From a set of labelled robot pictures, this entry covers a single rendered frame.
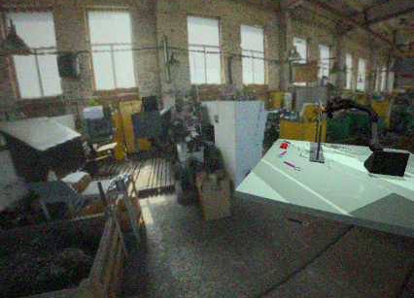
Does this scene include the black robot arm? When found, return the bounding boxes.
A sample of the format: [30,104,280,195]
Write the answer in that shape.
[333,97,384,151]

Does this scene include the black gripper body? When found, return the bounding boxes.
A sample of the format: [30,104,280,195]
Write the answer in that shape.
[328,100,339,119]

